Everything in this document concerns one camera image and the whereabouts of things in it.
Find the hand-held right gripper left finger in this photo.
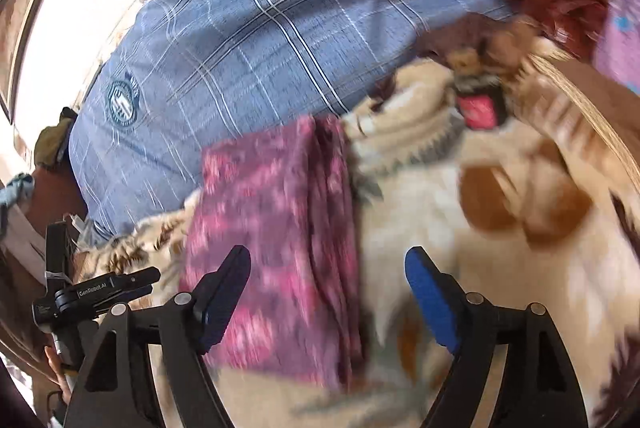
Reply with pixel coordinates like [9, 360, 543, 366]
[64, 245, 252, 428]

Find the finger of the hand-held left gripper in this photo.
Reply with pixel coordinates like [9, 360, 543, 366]
[107, 267, 162, 305]

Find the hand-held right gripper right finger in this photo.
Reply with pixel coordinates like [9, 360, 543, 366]
[404, 245, 588, 428]

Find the purple floral shirt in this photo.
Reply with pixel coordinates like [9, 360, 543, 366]
[179, 113, 368, 391]

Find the person's left hand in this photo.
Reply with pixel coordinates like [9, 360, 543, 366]
[44, 345, 75, 404]

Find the pale blue satin cloth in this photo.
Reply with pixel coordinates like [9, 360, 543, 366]
[82, 215, 118, 251]

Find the cream brown animal-print blanket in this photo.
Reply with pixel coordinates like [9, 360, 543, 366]
[82, 16, 640, 428]

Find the brown wooden headboard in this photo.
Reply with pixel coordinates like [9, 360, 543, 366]
[22, 165, 95, 231]

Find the light blue patterned cloth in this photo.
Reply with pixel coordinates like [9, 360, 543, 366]
[0, 172, 37, 210]

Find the olive green cloth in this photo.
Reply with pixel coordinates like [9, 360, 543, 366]
[32, 107, 79, 169]

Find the blue plaid pillow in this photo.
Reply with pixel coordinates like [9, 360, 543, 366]
[67, 0, 516, 239]

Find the pink dotted cloth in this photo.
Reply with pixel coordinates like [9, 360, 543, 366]
[592, 0, 640, 90]

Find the white wooden rail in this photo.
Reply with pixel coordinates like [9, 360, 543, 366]
[0, 203, 51, 261]

